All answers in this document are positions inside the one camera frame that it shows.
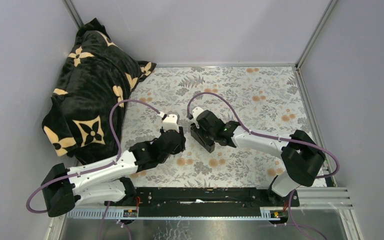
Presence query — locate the floral tablecloth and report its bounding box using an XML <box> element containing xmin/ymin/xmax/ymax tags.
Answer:
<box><xmin>121</xmin><ymin>66</ymin><xmax>311</xmax><ymax>188</ymax></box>

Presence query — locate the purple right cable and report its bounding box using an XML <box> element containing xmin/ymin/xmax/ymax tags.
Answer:
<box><xmin>186</xmin><ymin>91</ymin><xmax>340</xmax><ymax>240</ymax></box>

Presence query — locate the black paper box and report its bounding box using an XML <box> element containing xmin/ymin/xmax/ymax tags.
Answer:
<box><xmin>190</xmin><ymin>123</ymin><xmax>215</xmax><ymax>153</ymax></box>

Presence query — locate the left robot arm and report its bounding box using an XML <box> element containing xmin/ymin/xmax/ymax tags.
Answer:
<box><xmin>41</xmin><ymin>127</ymin><xmax>186</xmax><ymax>218</ymax></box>

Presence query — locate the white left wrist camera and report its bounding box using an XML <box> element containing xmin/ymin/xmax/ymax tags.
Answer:
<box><xmin>162</xmin><ymin>113</ymin><xmax>180</xmax><ymax>133</ymax></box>

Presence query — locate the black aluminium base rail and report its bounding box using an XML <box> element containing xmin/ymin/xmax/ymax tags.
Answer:
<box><xmin>58</xmin><ymin>186</ymin><xmax>353</xmax><ymax>220</ymax></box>

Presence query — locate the purple cable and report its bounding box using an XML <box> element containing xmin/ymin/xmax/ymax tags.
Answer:
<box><xmin>186</xmin><ymin>91</ymin><xmax>340</xmax><ymax>240</ymax></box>
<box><xmin>25</xmin><ymin>98</ymin><xmax>170</xmax><ymax>214</ymax></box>

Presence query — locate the black floral blanket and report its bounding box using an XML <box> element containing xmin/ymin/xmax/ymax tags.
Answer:
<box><xmin>42</xmin><ymin>18</ymin><xmax>156</xmax><ymax>163</ymax></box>

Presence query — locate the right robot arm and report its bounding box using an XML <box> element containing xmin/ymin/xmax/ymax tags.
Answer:
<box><xmin>190</xmin><ymin>107</ymin><xmax>326</xmax><ymax>206</ymax></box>

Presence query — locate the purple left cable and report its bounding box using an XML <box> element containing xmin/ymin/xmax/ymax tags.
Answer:
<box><xmin>25</xmin><ymin>98</ymin><xmax>170</xmax><ymax>214</ymax></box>

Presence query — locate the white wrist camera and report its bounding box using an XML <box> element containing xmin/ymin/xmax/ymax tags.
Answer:
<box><xmin>188</xmin><ymin>107</ymin><xmax>205</xmax><ymax>121</ymax></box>
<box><xmin>162</xmin><ymin>113</ymin><xmax>180</xmax><ymax>133</ymax></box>

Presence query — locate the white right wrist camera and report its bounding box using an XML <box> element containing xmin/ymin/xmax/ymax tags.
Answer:
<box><xmin>188</xmin><ymin>107</ymin><xmax>205</xmax><ymax>121</ymax></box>

